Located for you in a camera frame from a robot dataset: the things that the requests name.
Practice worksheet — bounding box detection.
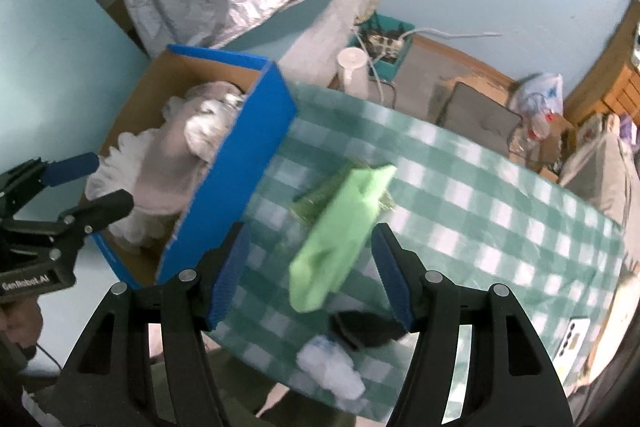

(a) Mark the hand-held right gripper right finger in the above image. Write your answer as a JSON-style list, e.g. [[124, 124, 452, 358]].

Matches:
[[371, 222, 573, 427]]

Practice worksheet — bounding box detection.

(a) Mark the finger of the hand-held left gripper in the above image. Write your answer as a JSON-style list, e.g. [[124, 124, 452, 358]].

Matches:
[[0, 152, 101, 204], [10, 189, 136, 258]]

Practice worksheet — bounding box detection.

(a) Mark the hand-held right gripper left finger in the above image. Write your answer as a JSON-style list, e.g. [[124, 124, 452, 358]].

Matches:
[[59, 222, 252, 427]]

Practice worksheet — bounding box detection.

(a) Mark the white mesh bath loofah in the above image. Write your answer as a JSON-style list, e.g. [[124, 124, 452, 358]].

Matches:
[[85, 130, 176, 253]]

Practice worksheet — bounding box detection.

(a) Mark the light green cloth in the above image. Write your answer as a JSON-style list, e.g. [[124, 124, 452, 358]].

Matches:
[[289, 164, 398, 313]]

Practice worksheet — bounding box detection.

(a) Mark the pale pink towel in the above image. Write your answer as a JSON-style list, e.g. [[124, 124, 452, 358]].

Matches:
[[135, 99, 213, 228]]

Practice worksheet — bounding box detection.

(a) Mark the cardboard box with blue edges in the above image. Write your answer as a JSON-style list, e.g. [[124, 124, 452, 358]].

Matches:
[[85, 44, 298, 290]]

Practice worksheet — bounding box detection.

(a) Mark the grey soft cloth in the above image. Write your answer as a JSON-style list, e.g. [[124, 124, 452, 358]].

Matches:
[[184, 81, 247, 162]]

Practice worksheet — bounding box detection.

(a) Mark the person's left hand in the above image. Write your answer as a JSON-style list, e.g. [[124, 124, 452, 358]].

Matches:
[[0, 299, 46, 358]]

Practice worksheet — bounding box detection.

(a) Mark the black cloth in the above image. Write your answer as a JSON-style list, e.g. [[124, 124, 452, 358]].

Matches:
[[327, 309, 406, 350]]

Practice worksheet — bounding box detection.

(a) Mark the green checked tablecloth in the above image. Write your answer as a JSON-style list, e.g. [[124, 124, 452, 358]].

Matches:
[[207, 82, 628, 423]]

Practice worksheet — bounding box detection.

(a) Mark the green textured sponge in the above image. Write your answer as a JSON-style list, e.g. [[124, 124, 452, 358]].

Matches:
[[291, 167, 396, 223]]

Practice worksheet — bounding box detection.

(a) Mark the white crumpled plastic bag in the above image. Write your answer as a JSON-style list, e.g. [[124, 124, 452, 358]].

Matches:
[[297, 334, 366, 400]]

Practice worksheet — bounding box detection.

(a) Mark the grey seat cushion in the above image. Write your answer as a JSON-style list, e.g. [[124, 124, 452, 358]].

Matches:
[[435, 79, 523, 145]]

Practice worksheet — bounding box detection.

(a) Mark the white smartphone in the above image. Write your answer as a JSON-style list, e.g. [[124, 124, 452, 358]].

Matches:
[[554, 317, 591, 360]]

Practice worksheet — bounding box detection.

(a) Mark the clear bottle with red cap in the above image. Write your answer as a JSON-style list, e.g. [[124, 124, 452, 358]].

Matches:
[[512, 112, 556, 152]]

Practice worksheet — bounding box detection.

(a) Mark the teal plastic crate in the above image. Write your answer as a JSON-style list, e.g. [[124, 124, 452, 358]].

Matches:
[[352, 12, 416, 78]]

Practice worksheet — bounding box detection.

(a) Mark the small brown cardboard box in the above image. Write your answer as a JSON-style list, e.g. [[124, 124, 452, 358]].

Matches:
[[530, 112, 578, 172]]

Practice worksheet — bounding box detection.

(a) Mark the beige bed cushion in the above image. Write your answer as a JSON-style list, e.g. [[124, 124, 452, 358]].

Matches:
[[557, 114, 640, 228]]

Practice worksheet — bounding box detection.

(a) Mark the white power strip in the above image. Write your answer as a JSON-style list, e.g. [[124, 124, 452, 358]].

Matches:
[[362, 32, 403, 55]]

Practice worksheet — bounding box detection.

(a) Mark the white and blue plastic bag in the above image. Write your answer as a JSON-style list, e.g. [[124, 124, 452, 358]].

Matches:
[[510, 73, 565, 118]]

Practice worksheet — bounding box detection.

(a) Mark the white power cable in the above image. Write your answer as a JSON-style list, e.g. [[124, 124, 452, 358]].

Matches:
[[370, 27, 503, 98]]

